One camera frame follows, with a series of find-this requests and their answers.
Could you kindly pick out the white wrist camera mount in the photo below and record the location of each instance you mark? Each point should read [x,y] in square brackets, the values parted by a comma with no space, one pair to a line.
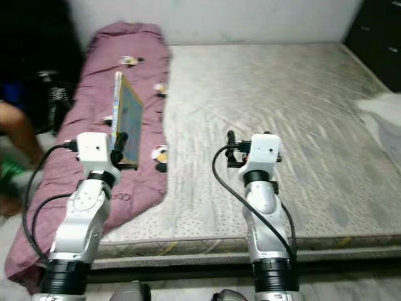
[94,150]
[263,150]

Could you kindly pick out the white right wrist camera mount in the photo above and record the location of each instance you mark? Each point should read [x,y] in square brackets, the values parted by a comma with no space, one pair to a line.
[263,150]

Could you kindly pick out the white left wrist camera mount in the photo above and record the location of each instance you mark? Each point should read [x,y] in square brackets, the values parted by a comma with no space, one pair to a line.
[94,150]

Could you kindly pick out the grey quilted mattress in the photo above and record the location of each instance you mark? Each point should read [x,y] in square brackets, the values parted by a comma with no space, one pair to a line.
[257,125]

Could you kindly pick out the person in grey shorts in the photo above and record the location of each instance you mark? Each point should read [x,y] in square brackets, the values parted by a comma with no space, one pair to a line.
[19,125]

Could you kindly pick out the black white striped object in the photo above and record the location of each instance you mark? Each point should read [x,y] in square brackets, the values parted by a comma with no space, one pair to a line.
[56,103]

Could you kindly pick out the green striped cloth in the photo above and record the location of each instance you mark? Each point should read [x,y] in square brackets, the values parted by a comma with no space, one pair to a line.
[9,168]

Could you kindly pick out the white pillow with tree print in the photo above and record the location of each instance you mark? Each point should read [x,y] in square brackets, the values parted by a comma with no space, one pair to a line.
[385,125]

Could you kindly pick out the colourful children's book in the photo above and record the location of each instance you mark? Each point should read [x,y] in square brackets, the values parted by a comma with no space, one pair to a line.
[130,113]

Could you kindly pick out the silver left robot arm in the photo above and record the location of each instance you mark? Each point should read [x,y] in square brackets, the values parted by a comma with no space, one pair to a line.
[81,226]

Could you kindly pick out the pink printed blanket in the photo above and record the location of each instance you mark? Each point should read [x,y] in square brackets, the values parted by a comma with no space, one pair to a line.
[88,94]

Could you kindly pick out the grey speckled bed base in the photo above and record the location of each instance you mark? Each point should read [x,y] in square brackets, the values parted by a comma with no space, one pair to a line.
[194,258]

